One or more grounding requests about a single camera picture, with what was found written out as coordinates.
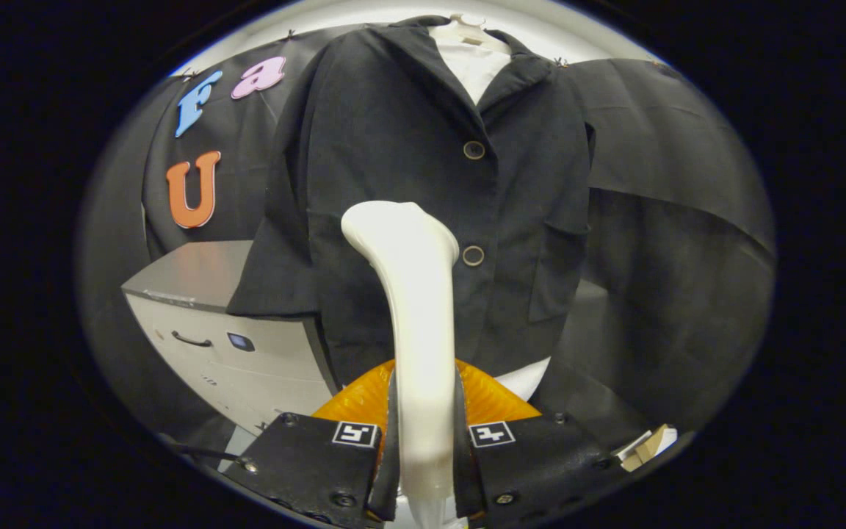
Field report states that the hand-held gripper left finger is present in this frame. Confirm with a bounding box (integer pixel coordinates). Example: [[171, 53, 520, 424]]
[[226, 360, 402, 529]]

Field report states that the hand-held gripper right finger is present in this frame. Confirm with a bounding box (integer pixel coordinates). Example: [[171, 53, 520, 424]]
[[454, 360, 626, 526]]

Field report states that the white garment steamer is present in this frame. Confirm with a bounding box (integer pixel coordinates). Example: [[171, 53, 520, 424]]
[[341, 201, 460, 526]]

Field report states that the black jacket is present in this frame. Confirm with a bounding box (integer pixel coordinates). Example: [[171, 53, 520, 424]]
[[226, 15, 596, 389]]

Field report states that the small cardboard box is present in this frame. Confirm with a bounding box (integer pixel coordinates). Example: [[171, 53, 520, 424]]
[[614, 424, 679, 472]]

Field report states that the grey drawer cabinet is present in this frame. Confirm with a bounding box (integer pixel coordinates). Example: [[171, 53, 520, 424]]
[[122, 240, 339, 436]]

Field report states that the black backdrop cloth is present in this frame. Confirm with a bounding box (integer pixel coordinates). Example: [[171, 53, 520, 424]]
[[78, 29, 776, 450]]

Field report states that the white mannequin torso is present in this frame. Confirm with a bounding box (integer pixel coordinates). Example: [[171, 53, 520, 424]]
[[429, 13, 552, 401]]

